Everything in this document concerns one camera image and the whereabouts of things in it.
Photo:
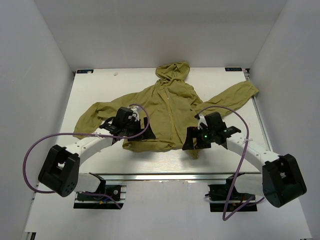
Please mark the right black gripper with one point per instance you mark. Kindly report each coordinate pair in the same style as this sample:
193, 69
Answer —
193, 132

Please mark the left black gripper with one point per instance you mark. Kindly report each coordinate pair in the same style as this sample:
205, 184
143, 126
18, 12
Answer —
147, 135

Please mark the olive green hooded jacket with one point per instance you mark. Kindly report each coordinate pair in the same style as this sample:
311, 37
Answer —
171, 105

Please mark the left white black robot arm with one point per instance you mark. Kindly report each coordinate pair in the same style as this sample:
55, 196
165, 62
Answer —
61, 169

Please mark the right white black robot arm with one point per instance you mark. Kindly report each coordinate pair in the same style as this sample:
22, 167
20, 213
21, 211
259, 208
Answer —
279, 181

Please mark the right blue table label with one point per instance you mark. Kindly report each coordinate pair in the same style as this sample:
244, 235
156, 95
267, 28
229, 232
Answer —
233, 69

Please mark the blue table label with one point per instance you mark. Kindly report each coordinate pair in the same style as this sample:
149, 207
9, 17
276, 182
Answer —
84, 71
233, 69

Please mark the left blue table label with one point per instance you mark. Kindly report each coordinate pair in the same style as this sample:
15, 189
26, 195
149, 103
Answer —
84, 71

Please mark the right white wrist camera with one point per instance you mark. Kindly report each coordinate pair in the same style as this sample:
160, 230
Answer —
202, 123

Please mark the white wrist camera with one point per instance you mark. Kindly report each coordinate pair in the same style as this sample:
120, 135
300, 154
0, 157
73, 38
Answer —
135, 113
202, 123

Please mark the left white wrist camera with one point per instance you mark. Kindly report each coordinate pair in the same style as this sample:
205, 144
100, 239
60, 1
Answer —
135, 113

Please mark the aluminium table front rail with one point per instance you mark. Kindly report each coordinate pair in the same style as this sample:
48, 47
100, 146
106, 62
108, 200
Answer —
166, 176

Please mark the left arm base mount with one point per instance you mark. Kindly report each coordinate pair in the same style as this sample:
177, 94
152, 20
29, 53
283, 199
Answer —
112, 198

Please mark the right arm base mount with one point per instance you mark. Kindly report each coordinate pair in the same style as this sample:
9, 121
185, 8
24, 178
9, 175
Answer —
217, 196

